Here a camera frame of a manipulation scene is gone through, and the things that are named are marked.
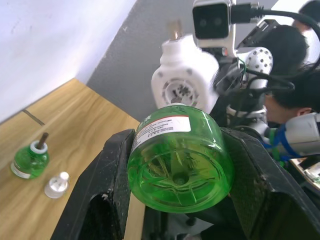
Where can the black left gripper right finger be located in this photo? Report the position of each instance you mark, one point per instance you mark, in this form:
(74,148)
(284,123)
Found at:
(262,190)

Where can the person in white shirt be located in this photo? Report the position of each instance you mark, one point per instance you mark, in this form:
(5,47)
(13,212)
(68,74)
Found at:
(312,22)

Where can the white mosquito repellent heater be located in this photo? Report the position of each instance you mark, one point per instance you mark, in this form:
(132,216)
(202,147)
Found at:
(185,72)

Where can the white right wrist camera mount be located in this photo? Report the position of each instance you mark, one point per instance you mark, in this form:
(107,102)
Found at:
(212,22)

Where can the person with black hair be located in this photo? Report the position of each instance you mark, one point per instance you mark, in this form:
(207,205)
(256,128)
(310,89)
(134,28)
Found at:
(290,50)

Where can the green liquid bottle with wick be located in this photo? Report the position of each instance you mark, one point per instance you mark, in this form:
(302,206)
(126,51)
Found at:
(31,161)

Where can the green liquid bottle white label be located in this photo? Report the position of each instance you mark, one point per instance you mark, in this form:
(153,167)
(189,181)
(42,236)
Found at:
(180,160)

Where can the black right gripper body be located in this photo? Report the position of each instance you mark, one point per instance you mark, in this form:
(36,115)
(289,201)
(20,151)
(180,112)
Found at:
(228,80)

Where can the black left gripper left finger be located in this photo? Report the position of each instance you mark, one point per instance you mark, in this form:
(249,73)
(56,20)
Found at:
(105,170)

